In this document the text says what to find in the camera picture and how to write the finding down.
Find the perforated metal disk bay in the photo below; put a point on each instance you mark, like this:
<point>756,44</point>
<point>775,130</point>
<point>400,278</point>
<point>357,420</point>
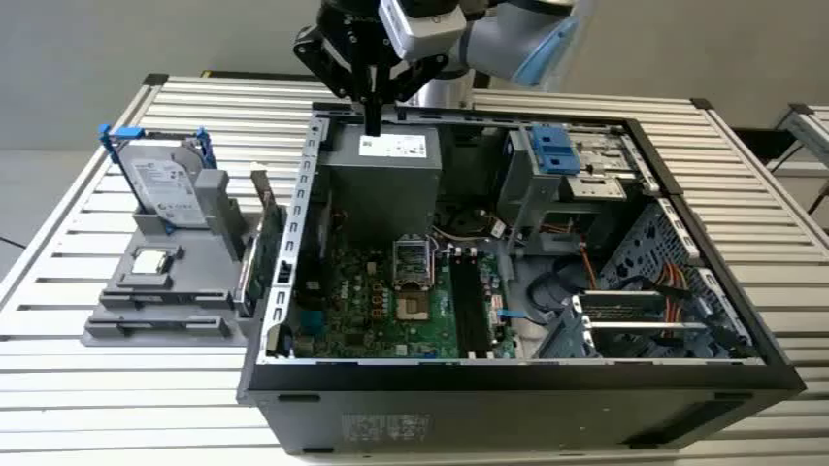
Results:
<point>639,233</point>

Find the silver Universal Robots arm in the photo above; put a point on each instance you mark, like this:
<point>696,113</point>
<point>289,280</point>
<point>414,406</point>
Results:
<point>512,43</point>

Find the green motherboard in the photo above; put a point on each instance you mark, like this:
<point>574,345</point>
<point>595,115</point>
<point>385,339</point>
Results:
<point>362,310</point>

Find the aluminium slat side table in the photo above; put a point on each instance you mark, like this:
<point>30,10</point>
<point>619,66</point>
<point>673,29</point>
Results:
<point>809,121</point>

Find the CPU socket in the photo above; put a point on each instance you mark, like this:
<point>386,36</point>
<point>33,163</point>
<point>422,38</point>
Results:
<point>414,307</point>

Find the silver CPU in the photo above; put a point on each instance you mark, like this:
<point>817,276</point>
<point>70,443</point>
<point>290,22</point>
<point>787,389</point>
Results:
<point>153,263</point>

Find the green graphics card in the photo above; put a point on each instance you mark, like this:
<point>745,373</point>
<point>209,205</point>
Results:
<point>269,228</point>

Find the large silver wrist camera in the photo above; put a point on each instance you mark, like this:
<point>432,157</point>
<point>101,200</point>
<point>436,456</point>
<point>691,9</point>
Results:
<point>434,34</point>

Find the black PC case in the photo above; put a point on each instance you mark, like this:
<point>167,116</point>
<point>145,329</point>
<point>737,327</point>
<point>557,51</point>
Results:
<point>453,417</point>

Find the hard disk in blue carrier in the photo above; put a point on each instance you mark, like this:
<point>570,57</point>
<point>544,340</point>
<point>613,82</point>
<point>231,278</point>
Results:
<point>162,184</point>

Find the blue plastic drive latch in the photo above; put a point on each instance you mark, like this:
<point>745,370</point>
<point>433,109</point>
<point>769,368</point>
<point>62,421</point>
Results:
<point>550,150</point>

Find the teal port block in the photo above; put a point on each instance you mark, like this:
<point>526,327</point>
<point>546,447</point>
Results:
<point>312,324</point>

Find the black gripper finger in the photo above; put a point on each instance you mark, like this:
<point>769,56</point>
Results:
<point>330,73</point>
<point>408,82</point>

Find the grey parts rack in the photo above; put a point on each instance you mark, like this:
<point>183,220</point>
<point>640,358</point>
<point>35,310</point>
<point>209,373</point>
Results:
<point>207,194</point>

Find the round dark cooler fan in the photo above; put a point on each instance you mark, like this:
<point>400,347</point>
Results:
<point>468,222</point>

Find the grey power supply unit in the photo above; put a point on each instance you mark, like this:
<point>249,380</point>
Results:
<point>382,194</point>

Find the grey metal drive cage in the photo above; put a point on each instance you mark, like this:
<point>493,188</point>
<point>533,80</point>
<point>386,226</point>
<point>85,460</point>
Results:
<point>521,194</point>

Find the RAM slot with white latches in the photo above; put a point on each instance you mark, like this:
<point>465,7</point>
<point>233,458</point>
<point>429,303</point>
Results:
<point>482,303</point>
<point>465,303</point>

